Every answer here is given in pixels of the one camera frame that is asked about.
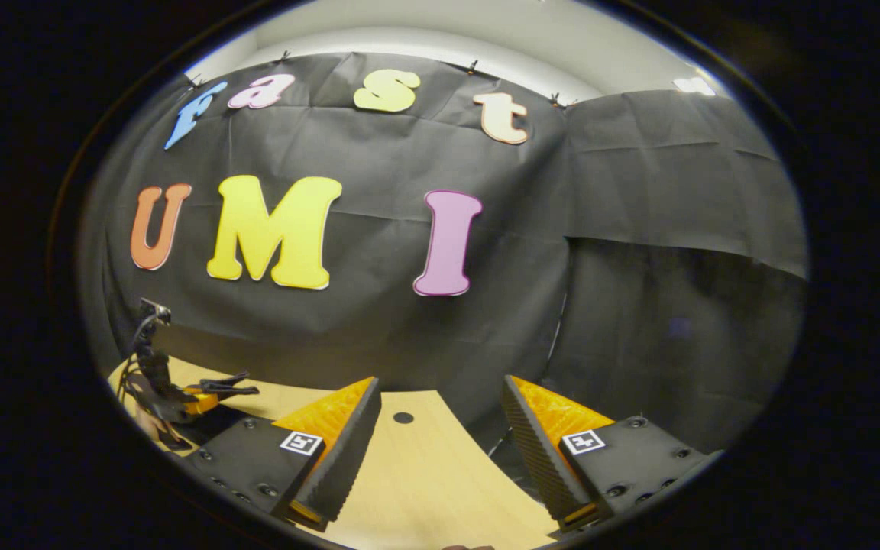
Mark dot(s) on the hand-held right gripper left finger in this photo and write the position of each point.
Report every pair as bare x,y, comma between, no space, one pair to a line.
344,451

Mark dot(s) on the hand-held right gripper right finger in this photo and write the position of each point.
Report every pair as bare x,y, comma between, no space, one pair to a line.
535,451

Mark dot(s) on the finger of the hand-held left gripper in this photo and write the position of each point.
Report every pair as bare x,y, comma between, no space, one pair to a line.
230,392
226,380

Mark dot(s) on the black round table grommet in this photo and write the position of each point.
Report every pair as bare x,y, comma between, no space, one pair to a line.
403,418

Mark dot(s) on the black backdrop cloth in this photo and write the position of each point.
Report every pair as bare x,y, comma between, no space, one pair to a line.
379,229

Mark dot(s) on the bright ceiling light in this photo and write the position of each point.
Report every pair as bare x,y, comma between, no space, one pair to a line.
692,85

